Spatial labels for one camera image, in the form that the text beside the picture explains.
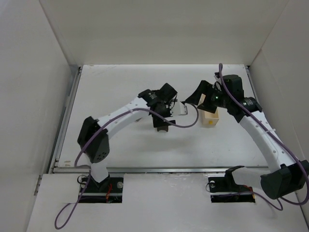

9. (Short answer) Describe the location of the dark brown arch block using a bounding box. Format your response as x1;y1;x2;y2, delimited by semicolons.
157;126;169;132

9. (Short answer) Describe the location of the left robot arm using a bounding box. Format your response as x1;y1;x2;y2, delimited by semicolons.
77;83;177;189

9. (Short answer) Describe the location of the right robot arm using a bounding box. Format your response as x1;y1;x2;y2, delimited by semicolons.
184;72;309;200

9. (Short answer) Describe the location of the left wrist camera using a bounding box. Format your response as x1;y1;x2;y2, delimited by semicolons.
172;102;188;116

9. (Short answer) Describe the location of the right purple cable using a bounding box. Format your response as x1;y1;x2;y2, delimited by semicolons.
216;63;309;211

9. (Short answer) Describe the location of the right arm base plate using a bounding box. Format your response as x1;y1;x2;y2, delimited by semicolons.
206;176;255;203

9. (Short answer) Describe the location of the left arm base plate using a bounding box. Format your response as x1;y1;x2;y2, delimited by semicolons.
77;175;124;203

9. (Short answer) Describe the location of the aluminium front rail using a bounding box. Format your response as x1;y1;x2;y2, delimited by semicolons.
52;165;282;174

